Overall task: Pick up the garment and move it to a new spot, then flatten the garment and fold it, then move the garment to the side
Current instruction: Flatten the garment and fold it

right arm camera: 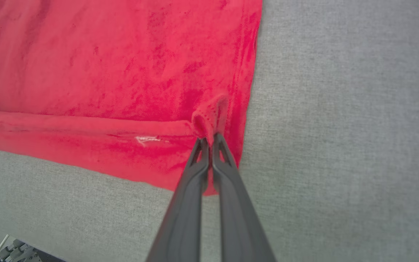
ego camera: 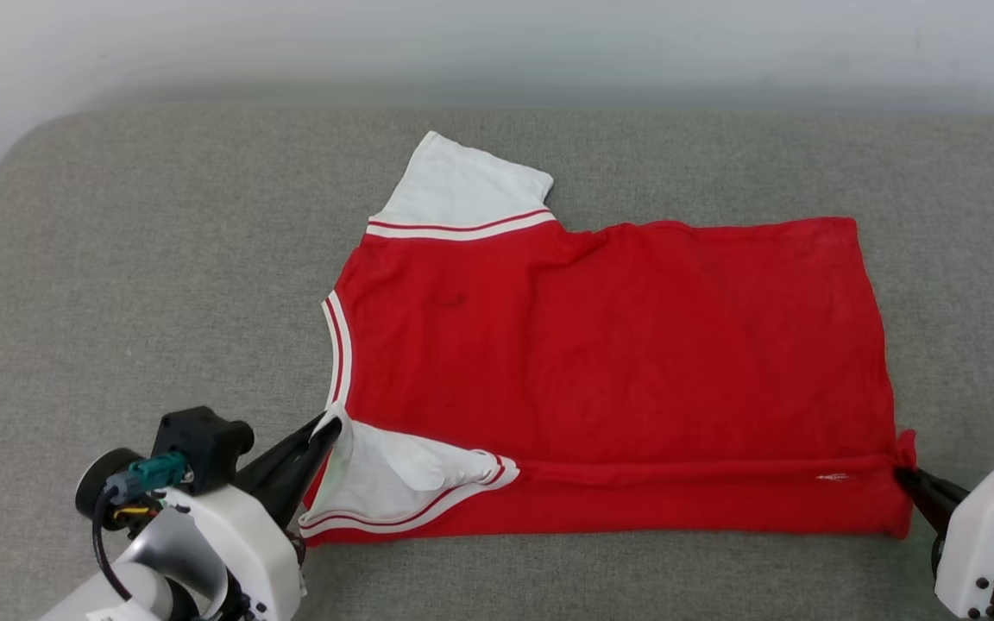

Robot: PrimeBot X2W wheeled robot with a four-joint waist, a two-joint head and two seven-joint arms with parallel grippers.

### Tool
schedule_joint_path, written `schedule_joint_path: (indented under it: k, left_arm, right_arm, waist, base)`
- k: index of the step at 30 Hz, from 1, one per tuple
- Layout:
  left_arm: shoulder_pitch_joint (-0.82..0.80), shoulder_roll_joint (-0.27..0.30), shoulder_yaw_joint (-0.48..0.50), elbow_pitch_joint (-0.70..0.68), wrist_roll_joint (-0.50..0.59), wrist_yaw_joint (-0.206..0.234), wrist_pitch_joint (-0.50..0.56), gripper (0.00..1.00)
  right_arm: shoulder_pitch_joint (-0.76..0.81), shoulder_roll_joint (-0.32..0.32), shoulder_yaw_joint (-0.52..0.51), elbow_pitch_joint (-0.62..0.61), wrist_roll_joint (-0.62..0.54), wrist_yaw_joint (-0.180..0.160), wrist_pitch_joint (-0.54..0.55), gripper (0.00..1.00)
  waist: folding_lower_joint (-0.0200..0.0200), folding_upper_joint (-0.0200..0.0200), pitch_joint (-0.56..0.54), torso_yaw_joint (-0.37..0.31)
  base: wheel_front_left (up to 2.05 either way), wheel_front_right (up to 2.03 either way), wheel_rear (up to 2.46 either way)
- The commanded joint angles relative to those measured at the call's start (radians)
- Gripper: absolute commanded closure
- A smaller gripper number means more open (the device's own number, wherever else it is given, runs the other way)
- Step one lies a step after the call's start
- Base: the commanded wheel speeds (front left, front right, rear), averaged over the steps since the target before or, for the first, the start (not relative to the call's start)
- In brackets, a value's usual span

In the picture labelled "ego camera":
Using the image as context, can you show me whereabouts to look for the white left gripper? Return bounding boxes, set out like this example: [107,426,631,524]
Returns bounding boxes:
[75,417,344,621]

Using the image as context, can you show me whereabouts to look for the red and white jersey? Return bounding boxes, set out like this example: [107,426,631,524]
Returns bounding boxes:
[299,130,919,547]

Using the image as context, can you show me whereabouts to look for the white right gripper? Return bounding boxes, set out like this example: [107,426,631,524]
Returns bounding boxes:
[893,462,994,621]

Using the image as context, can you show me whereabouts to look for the teal cable plug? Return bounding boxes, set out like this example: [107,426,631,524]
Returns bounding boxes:
[104,451,190,506]

